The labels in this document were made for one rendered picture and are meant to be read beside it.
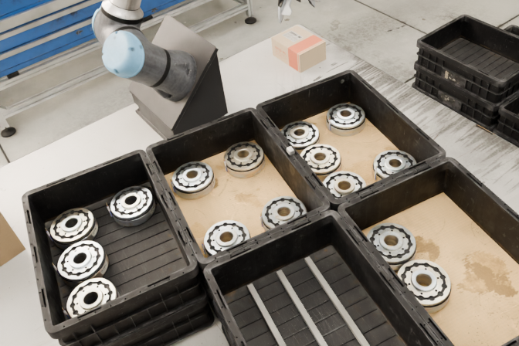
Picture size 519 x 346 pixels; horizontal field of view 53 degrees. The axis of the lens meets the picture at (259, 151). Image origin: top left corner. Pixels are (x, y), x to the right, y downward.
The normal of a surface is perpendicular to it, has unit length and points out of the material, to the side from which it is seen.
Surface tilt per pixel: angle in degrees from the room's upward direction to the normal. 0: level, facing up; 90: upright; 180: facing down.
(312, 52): 90
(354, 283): 0
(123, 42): 45
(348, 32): 0
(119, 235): 0
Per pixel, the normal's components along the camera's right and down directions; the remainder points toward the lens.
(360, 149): -0.11, -0.72
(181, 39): -0.62, -0.19
